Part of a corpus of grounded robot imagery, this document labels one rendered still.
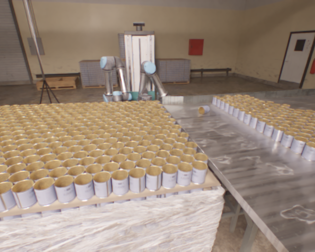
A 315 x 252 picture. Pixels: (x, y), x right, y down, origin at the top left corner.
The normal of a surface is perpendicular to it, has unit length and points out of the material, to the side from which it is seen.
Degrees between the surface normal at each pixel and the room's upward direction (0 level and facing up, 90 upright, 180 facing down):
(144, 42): 90
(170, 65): 91
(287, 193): 0
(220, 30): 90
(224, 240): 0
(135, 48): 90
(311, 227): 0
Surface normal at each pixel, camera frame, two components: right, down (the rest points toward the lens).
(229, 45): 0.23, 0.40
